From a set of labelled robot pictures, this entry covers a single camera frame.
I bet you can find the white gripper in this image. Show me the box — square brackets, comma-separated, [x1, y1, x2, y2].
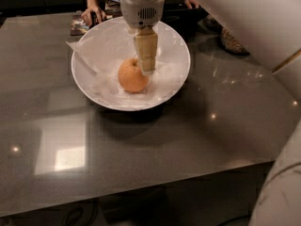
[119, 0, 165, 75]

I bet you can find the orange fruit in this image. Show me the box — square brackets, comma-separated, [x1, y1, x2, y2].
[118, 57, 149, 93]

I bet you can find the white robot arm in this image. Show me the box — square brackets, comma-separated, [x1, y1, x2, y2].
[120, 0, 301, 226]

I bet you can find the white bowl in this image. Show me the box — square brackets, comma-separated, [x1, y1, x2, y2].
[71, 16, 191, 112]

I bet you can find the person's left hand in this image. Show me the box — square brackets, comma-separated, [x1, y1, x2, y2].
[184, 0, 199, 9]

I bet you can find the person's right hand on mouse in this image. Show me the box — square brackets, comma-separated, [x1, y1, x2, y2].
[81, 4, 106, 26]

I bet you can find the black laptop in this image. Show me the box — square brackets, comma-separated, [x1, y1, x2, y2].
[161, 3, 208, 40]

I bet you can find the white tissue paper sheet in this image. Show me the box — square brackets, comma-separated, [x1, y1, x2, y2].
[66, 20, 188, 108]

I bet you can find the black computer mouse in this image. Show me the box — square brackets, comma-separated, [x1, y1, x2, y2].
[90, 12, 98, 26]

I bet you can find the glass jar of cereal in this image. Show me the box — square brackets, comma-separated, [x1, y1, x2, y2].
[220, 28, 248, 55]

